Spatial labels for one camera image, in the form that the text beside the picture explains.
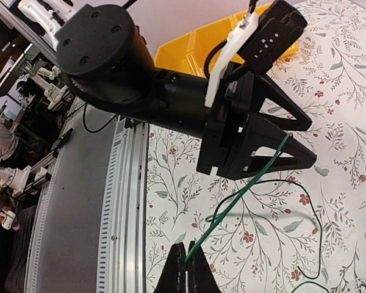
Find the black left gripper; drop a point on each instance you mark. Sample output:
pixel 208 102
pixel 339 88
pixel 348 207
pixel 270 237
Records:
pixel 232 136

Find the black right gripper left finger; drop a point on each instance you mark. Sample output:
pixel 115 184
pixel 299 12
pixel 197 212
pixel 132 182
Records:
pixel 173 276

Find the yellow far bin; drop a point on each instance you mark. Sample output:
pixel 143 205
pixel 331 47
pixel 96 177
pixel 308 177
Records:
pixel 187 53

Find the front aluminium rail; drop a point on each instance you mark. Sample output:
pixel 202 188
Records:
pixel 88 233

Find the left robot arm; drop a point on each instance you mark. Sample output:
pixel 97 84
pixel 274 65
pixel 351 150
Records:
pixel 105 62

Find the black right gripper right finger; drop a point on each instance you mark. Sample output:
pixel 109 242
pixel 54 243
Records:
pixel 200 278

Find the floral patterned table mat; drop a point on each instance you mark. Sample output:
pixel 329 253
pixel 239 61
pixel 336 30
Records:
pixel 305 230

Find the person in background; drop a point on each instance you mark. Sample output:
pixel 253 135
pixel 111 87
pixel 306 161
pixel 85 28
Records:
pixel 8 141

